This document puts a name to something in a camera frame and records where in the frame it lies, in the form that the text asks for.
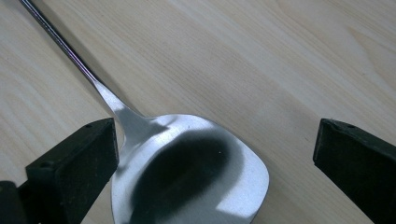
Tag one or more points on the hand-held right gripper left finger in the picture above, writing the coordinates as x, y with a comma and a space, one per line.
71, 168

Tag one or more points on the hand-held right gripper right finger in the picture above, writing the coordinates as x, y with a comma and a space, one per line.
358, 161

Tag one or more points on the stainless steel spatula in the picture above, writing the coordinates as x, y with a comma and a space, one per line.
186, 174

